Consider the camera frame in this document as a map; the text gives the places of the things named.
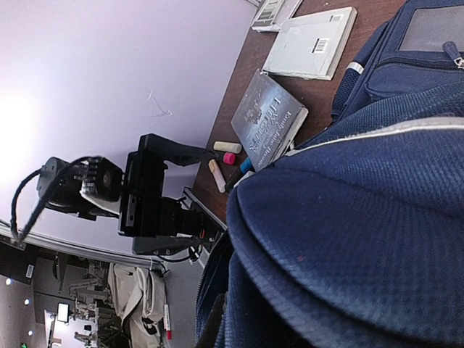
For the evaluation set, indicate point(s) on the navy blue student backpack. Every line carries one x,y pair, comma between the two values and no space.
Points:
355,238

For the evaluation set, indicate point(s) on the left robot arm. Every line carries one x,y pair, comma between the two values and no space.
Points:
95,187

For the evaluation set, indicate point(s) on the pale green paperback book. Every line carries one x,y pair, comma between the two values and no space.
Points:
310,46

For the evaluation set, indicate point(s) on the beige highlighter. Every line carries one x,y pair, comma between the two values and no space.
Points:
217,175

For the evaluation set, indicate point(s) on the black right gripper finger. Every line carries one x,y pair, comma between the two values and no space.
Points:
212,326

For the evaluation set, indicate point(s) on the dark Wuthering Heights book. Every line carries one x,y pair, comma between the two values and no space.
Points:
267,120

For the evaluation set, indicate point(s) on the grey Ianra magazine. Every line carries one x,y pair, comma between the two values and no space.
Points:
272,14

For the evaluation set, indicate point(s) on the aluminium front rail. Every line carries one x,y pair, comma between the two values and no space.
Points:
188,192

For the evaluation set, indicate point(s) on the pink highlighter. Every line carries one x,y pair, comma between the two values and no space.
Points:
229,158

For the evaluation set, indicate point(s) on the yellow highlighter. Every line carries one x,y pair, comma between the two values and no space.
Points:
224,146

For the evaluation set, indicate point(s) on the blue cap marker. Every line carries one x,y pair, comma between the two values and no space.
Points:
246,166

